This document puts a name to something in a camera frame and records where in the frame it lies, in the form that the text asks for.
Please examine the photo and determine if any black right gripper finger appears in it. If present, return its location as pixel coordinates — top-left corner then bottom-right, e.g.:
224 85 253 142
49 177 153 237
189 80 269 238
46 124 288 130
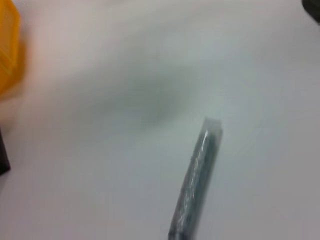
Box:
301 0 320 25

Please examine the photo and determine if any grey marker pen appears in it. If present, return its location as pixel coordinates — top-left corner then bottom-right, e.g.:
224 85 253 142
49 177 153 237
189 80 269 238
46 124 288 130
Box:
167 116 224 240

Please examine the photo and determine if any black mesh pen holder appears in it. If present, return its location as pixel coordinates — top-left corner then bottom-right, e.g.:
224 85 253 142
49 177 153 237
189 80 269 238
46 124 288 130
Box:
0 123 12 177

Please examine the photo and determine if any yellow plastic bin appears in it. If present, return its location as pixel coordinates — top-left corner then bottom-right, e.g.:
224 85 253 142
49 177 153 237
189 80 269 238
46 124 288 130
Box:
0 0 23 98

